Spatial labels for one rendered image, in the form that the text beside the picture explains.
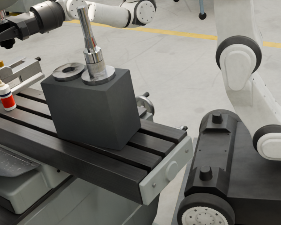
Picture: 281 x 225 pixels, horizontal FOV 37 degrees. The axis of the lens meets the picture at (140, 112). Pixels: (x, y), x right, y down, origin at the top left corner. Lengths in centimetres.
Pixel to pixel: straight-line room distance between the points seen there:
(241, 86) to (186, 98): 182
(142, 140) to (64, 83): 26
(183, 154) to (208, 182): 37
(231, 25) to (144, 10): 32
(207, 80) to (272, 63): 55
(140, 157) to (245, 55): 47
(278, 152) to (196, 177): 29
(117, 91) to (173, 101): 210
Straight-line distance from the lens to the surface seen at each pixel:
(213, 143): 172
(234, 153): 170
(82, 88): 109
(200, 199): 148
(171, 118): 299
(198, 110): 304
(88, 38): 107
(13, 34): 133
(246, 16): 135
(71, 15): 137
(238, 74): 138
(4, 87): 148
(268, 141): 151
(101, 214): 164
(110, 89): 107
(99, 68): 109
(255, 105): 149
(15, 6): 600
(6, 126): 143
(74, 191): 148
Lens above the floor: 162
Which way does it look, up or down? 31 degrees down
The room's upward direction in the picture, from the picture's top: 12 degrees counter-clockwise
